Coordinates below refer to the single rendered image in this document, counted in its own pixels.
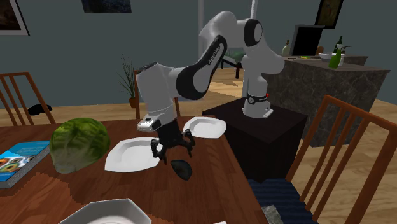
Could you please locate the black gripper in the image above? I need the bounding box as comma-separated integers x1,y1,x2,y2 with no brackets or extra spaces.
150,118,197,166

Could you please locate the dark oval object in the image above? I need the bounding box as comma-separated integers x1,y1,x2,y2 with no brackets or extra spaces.
169,159,193,181

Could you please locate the white plate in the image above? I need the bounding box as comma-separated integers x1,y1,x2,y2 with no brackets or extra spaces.
104,137,162,174
181,116,228,140

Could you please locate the wooden dining table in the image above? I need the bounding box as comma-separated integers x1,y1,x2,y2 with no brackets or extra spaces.
0,116,269,224

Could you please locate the potted grass plant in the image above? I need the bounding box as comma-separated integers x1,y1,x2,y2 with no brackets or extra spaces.
116,53,139,109

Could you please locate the dark robot stand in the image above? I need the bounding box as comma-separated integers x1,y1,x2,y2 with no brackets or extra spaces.
202,97,309,184

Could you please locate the white bowl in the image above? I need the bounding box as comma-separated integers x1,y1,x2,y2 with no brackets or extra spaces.
57,198,153,224

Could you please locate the green cabbage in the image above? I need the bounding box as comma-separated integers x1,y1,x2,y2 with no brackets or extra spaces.
49,117,111,175

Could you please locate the dark chair green cushion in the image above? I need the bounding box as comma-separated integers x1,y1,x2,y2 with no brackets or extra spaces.
220,48,247,80

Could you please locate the blue book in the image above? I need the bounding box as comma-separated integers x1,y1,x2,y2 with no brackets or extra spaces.
0,140,51,190

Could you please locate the dark marble counter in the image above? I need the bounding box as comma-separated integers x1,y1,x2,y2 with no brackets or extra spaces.
261,24,391,148

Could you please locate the wooden chair blue cushion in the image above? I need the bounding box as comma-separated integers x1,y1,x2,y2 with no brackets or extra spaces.
247,94,397,224

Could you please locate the dark blue wall picture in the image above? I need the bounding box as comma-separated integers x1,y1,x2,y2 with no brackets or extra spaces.
81,0,132,14

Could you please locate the white framed wall picture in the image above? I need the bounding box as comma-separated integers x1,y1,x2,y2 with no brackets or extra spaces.
0,0,31,38

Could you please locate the black framed wall picture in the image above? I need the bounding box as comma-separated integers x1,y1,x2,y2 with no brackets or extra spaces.
314,0,344,31

